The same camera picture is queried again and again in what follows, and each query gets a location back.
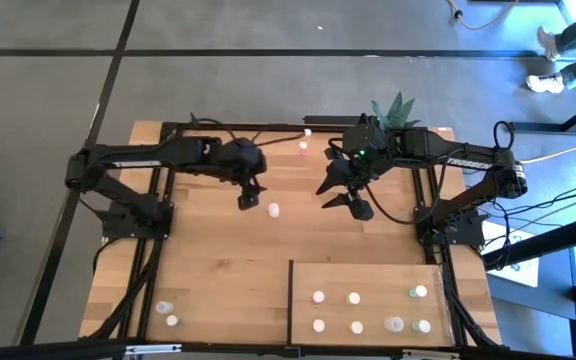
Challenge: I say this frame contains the black camera cable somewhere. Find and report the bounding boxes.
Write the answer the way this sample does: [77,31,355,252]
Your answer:
[362,119,519,226]
[190,115,309,149]

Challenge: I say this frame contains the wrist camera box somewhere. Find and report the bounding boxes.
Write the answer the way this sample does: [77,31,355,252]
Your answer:
[237,193,261,212]
[350,197,376,222]

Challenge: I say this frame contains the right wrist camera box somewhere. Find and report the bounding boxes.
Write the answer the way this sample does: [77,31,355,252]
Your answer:
[350,197,376,222]

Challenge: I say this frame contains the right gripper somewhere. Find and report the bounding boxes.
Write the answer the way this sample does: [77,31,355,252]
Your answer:
[316,123,394,210]

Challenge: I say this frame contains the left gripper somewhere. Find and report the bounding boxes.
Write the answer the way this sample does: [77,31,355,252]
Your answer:
[217,138,269,199]

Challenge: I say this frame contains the orange floor cable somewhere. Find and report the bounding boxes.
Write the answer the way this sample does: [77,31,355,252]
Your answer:
[446,0,522,32]

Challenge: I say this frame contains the black right camera cable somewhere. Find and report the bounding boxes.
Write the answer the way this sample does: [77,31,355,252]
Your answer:
[362,119,519,226]

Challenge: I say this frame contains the green plant in white pot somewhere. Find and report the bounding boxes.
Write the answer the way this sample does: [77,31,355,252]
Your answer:
[370,91,423,132]

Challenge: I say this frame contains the silver aluminium bar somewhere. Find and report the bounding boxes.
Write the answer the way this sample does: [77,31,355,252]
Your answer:
[124,343,183,357]
[401,348,462,360]

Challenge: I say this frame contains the person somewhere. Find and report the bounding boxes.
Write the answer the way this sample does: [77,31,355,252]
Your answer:
[525,12,576,96]

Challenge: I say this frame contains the black desk legs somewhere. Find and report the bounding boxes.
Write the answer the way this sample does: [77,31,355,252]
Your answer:
[506,92,576,135]

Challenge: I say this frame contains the pale floor cable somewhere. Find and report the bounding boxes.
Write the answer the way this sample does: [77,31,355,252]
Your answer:
[520,143,576,165]

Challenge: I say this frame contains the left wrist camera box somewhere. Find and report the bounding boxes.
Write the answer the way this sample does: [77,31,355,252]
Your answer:
[237,193,261,212]

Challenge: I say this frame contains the black left camera cable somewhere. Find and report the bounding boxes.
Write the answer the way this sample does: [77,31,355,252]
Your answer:
[190,115,309,149]

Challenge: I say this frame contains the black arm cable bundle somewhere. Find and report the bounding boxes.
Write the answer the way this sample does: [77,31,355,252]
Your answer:
[87,238,165,342]

